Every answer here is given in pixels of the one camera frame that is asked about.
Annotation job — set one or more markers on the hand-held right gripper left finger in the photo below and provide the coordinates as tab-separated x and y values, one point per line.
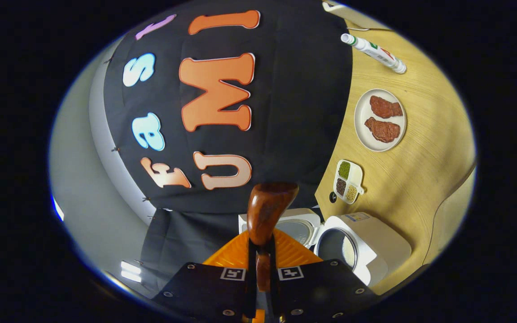
204	289

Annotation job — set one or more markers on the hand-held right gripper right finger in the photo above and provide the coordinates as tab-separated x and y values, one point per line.
321	289

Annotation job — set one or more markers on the white rice cooker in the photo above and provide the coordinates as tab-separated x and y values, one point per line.
379	237

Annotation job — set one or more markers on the brown wooden spoon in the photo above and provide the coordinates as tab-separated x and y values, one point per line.
269	204

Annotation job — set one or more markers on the white divided rice dish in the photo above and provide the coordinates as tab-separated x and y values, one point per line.
358	172

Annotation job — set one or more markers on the ceiling light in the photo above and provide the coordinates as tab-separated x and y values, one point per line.
130	271
58	208

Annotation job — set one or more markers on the black table grommet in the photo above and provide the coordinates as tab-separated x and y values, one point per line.
333	197

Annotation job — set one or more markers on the red meat slice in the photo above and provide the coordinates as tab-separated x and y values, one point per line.
385	107
382	130

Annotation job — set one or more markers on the black backdrop cloth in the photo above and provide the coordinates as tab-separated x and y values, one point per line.
294	112

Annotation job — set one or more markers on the white round plate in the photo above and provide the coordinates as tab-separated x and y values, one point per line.
361	114

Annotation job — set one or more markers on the white bottle green label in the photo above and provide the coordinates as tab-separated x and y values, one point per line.
375	51

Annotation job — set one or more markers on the white toaster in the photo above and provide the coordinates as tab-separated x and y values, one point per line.
352	15

